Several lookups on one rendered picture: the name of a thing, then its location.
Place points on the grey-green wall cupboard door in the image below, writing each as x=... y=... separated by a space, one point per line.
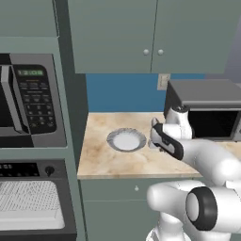
x=194 y=34
x=111 y=34

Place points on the grey-green cupboard door above microwave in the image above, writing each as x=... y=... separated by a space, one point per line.
x=28 y=17

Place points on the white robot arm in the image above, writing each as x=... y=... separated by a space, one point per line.
x=216 y=163

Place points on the grey-green drawer front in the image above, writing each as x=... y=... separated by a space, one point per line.
x=109 y=189

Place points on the grey rimmed white plate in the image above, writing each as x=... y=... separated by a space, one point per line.
x=126 y=140

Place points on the round grey cupboard knob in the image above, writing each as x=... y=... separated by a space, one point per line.
x=160 y=52
x=146 y=52

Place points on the black built-in microwave oven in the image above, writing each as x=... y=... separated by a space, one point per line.
x=37 y=100

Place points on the beige wall socket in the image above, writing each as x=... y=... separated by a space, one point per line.
x=163 y=81

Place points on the grey countertop microwave oven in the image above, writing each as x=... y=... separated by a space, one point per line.
x=204 y=92

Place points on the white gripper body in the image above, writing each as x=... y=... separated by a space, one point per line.
x=179 y=124

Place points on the black oven knob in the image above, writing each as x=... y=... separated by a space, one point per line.
x=49 y=170

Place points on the grey-green base cupboard door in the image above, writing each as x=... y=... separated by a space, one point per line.
x=119 y=221

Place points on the grey-green tall oven cabinet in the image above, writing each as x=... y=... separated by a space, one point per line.
x=71 y=103

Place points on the round grey drawer knob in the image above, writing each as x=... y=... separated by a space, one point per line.
x=136 y=188

